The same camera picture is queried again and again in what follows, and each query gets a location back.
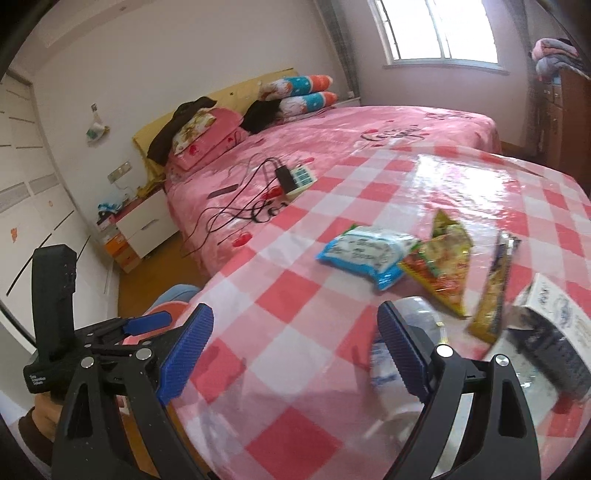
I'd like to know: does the white wardrobe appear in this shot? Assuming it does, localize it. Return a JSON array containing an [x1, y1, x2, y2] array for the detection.
[[0, 69, 121, 352]]

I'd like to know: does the pink plastic bin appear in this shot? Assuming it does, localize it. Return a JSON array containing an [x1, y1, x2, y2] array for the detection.
[[121, 299, 197, 347]]

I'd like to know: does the pink folded quilt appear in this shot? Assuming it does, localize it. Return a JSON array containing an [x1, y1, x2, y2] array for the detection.
[[531, 38, 578, 62]]

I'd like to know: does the folded clothes pile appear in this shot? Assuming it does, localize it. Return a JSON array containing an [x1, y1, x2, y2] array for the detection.
[[536, 54, 583, 83]]

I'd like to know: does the brown wooden cabinet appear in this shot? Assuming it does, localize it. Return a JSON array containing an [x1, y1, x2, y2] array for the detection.
[[538, 69, 591, 195]]

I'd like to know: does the yellow wooden headboard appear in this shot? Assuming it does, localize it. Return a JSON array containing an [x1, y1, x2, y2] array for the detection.
[[132, 68, 296, 176]]

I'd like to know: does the tan cardboard box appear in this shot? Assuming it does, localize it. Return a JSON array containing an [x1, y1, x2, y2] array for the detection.
[[113, 248, 141, 274]]

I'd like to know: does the grey curtain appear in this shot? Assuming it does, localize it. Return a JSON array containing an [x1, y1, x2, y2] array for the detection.
[[522, 0, 550, 160], [318, 0, 363, 100]]

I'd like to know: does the pink bed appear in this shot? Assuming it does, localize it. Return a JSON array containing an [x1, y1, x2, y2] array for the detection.
[[164, 105, 502, 282]]

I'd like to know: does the window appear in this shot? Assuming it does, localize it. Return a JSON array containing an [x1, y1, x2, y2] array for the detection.
[[367, 0, 511, 75]]

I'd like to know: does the dark brown garment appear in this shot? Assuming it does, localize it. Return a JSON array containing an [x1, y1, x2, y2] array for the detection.
[[148, 98, 218, 164]]

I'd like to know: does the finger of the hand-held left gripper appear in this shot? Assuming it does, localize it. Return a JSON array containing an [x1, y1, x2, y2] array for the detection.
[[74, 334, 160, 365], [74, 310, 173, 340]]

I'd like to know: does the blue chair cushion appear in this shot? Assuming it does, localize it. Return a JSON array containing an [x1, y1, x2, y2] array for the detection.
[[151, 284, 202, 308]]

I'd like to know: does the yellow dark long packet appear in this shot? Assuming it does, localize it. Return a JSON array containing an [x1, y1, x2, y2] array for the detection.
[[467, 231, 522, 346]]

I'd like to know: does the person's left hand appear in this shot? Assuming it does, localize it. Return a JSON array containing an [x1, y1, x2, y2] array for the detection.
[[31, 392, 64, 438]]

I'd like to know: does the white power strip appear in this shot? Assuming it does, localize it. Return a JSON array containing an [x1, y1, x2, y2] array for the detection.
[[285, 164, 317, 201]]

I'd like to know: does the person's left forearm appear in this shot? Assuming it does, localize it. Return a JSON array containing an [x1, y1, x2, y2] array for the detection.
[[17, 411, 54, 468]]

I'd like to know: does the clear plastic bottle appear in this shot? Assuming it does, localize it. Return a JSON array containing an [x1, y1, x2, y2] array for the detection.
[[368, 295, 465, 437]]

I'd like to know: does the black charger cable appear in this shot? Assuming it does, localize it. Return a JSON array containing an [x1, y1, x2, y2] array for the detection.
[[180, 157, 287, 259]]

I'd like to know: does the green yellow snack packet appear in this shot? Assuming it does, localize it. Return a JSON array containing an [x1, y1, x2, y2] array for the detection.
[[399, 209, 475, 318]]

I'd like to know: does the blue white wipes packet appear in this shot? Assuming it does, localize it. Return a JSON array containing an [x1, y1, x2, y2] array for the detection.
[[315, 224, 420, 292]]

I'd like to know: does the orange cardboard box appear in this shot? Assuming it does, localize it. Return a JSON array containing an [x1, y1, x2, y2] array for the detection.
[[103, 230, 129, 256]]

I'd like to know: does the black charger adapter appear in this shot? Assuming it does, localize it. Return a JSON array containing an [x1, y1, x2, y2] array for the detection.
[[274, 167, 301, 193]]

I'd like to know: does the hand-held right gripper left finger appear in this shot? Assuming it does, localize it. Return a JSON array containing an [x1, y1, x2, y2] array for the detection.
[[50, 302, 215, 480]]

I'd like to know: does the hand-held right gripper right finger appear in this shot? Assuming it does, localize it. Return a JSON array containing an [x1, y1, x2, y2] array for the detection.
[[376, 300, 542, 480]]

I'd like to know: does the black garment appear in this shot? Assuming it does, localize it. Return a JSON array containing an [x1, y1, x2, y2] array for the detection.
[[240, 100, 283, 134]]

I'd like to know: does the pink heart pillow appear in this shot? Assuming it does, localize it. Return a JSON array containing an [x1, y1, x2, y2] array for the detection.
[[166, 128, 250, 171], [175, 108, 245, 158]]

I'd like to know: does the white green wall hanging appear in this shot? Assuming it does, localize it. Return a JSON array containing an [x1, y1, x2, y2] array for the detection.
[[85, 104, 110, 146]]

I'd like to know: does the white nightstand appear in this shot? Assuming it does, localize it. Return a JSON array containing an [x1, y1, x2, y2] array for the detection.
[[115, 188, 169, 274]]

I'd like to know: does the floral pillow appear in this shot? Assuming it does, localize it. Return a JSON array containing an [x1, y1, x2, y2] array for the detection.
[[172, 108, 217, 155]]

